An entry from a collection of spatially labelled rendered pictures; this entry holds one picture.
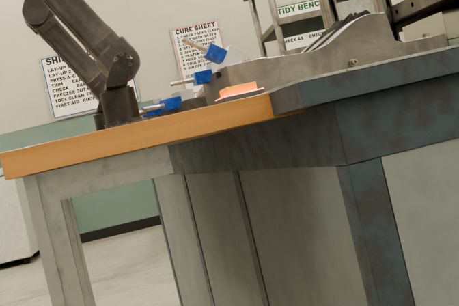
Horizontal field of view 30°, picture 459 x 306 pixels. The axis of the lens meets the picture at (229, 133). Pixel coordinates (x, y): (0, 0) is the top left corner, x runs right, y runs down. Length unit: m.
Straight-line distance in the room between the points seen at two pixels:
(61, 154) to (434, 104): 0.53
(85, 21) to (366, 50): 0.64
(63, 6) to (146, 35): 7.62
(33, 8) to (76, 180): 0.93
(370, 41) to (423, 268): 0.76
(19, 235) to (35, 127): 1.35
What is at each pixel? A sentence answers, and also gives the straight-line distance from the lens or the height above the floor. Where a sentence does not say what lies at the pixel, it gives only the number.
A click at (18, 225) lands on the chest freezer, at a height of 0.38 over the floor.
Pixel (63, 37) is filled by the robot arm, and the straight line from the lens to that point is 2.14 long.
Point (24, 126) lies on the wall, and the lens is 9.18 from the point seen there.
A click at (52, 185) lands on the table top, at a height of 0.74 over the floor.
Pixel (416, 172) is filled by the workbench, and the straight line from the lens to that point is 1.22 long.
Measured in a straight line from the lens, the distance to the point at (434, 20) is 2.62.
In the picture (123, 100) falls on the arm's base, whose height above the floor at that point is 0.85.
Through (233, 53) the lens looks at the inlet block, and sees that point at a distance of 1.84.
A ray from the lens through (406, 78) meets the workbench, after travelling 1.20.
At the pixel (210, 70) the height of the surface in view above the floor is 0.90.
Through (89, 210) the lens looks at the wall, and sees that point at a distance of 9.12.
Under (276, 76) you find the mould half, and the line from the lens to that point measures 1.79.
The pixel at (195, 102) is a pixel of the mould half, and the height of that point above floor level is 0.84.
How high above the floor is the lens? 0.75
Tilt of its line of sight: level
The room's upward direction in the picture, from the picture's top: 13 degrees counter-clockwise
